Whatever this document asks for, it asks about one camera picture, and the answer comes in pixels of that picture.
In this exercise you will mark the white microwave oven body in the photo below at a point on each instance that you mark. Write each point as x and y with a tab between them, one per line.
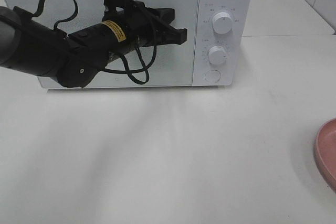
205	38

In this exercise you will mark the pink round plate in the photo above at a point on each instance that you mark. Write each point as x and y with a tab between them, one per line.
324	152

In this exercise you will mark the white microwave knob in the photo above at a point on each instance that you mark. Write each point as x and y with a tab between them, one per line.
217	55
222	22

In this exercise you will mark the round white door button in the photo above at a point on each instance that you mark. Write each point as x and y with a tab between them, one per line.
213	76

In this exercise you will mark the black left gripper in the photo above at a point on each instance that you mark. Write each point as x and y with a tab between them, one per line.
143	27

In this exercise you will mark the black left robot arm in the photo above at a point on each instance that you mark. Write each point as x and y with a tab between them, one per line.
73	60

